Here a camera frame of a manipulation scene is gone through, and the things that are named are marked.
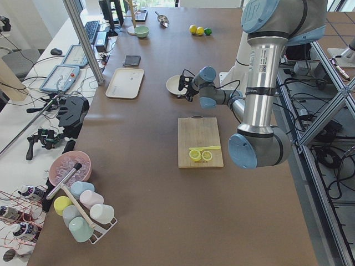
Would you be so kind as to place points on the upper lemon half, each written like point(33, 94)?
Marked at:
point(195, 155)

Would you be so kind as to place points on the wooden stand with base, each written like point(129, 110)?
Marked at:
point(131, 29)

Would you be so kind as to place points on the mint green cup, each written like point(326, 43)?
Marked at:
point(80, 229)

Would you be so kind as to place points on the pink bowl with ice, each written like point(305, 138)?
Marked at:
point(65, 162)

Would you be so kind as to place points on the metal scoop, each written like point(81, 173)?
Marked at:
point(162, 19)

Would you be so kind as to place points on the lower whole lemon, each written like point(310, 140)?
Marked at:
point(200, 31)

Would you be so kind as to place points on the black keyboard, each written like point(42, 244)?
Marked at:
point(91, 29)

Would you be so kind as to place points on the upper whole lemon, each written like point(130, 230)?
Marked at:
point(193, 29)

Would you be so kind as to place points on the metal muddler black tip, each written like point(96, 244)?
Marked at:
point(71, 173)

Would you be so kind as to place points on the pink cup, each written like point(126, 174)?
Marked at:
point(89, 198)

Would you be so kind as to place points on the black computer mouse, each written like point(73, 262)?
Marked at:
point(56, 51)

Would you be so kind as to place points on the near teach pendant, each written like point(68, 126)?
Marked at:
point(61, 78)

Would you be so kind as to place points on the white cup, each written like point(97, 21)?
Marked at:
point(102, 213)

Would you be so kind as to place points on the green bowl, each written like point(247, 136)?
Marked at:
point(141, 31)

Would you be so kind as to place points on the folded grey cloth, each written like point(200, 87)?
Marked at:
point(132, 60)

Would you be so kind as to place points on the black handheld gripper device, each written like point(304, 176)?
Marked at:
point(48, 138)

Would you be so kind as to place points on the green lime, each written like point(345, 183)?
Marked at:
point(207, 31)

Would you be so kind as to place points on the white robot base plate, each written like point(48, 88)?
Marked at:
point(224, 78)

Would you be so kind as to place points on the black plastic housing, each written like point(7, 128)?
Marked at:
point(71, 114)

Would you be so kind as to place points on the whole lemon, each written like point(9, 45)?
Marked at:
point(193, 29)
point(200, 31)

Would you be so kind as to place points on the yellow plastic knife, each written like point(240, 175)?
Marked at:
point(216, 147)

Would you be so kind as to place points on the far teach pendant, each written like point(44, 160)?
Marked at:
point(75, 56)

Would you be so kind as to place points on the lower lemon slice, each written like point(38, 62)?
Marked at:
point(207, 155)

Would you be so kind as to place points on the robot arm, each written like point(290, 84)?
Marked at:
point(269, 27)

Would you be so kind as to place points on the yellow cup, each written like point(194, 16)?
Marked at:
point(61, 203)

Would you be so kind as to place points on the grey cup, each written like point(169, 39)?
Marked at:
point(69, 213)

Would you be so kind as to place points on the cream round plate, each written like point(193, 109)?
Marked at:
point(172, 85)

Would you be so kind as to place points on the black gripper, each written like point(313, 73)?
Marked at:
point(187, 86)

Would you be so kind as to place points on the white cup rack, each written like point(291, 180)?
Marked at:
point(100, 230)

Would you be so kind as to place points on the blue cup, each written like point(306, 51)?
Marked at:
point(78, 187)

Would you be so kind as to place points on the aluminium frame post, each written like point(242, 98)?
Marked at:
point(75, 18)

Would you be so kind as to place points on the teach pendant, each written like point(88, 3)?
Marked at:
point(61, 78)
point(75, 56)

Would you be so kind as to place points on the wooden cutting board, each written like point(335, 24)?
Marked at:
point(198, 132)

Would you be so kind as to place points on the cream rabbit tray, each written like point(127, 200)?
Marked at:
point(125, 83)

